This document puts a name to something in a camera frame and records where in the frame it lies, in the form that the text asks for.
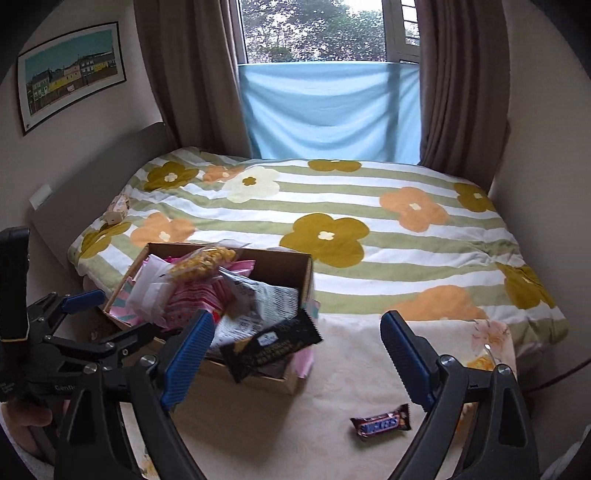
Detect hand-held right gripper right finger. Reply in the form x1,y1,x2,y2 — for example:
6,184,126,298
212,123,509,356
380,310,541,480

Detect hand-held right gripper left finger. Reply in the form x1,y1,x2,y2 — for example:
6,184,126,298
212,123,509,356
54,309,217,480

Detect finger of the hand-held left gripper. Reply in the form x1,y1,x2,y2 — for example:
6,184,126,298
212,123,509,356
43,323,156,366
28,290,107,334

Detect pink striped snack packet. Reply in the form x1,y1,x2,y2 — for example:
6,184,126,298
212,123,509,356
164,258,257,330

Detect white plastic packet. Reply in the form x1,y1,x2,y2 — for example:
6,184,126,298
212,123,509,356
126,255,176,324

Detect brown chocolate bar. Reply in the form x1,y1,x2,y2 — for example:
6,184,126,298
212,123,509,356
349,403,412,441

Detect black and gold snack packet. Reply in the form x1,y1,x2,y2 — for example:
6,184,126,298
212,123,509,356
220,308,324,384

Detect grey and white snack packet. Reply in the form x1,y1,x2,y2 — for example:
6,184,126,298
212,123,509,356
217,270,301,347

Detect clear waffle packet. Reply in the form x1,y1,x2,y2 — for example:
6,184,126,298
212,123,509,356
159,240,250,282

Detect brown cardboard box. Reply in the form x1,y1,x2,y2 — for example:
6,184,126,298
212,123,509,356
90,242,319,397

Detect person's left hand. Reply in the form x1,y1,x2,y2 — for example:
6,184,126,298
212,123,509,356
0,401,70,462

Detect small beige box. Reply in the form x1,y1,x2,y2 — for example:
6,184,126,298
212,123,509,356
104,194,131,225

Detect striped floral blanket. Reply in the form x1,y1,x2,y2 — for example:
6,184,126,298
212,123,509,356
68,147,571,344

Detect grey bed headboard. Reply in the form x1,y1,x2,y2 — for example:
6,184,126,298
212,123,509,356
30,122,167,278

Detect cream floral tablecloth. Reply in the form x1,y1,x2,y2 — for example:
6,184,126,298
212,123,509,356
9,314,520,480

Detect light blue cloth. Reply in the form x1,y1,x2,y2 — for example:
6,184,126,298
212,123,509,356
238,61,423,164

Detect brown curtain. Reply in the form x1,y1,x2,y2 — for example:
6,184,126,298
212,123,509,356
416,0,511,195
134,0,252,160

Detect window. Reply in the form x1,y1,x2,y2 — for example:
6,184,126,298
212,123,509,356
238,0,421,65

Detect white wall socket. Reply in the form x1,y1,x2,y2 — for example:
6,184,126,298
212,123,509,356
28,185,53,209

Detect framed wall picture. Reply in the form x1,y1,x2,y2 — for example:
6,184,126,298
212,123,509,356
17,21,127,136

